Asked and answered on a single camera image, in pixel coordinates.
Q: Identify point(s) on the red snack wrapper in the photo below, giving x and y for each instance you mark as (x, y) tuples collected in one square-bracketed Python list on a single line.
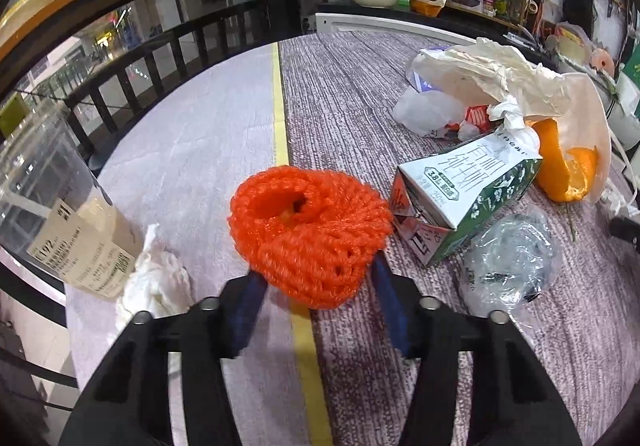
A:
[(475, 118)]

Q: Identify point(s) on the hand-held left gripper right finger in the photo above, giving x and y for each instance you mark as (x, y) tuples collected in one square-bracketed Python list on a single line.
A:
[(387, 306)]

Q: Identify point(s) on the small white plastic bag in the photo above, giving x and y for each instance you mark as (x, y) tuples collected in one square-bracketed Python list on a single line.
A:
[(425, 113)]

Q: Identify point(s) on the orange foam fruit net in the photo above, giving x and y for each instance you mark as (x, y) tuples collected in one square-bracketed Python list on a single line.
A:
[(300, 236)]

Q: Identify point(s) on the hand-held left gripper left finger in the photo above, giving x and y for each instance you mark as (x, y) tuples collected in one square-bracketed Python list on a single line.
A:
[(245, 316)]

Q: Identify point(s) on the plastic bag with yellow box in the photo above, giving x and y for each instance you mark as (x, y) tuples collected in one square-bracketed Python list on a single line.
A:
[(570, 43)]

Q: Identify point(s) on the clear crumpled plastic bag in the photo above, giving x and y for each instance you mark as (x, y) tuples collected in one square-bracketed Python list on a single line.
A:
[(505, 261)]

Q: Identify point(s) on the pink round toy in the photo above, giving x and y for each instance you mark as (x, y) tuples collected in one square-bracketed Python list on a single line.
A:
[(602, 59)]

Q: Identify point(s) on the cream plastic bag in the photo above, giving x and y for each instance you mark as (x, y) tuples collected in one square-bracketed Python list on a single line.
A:
[(500, 70)]

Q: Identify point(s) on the clear labelled plastic container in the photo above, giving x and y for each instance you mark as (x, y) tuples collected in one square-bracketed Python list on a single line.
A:
[(75, 246)]

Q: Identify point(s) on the purple print plastic bag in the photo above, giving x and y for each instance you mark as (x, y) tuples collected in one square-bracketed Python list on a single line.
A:
[(422, 80)]

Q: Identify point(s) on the white crumpled tissue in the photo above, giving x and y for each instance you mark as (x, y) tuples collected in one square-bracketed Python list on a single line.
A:
[(155, 276), (515, 125)]

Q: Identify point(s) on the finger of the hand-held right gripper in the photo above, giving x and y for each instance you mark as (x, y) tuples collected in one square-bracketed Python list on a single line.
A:
[(625, 228)]

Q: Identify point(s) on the orange peel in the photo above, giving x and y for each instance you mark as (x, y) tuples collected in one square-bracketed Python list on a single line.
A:
[(555, 165)]

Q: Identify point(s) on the white printer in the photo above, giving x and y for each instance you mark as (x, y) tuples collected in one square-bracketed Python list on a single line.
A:
[(625, 110)]

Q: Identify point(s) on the green and white milk carton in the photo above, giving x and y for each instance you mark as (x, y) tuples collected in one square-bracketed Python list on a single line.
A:
[(465, 191)]

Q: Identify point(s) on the yellow plate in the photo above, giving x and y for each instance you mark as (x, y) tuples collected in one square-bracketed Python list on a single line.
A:
[(27, 10)]

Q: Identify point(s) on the black railing with wooden ledge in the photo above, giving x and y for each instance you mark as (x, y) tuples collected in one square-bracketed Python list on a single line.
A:
[(150, 55)]

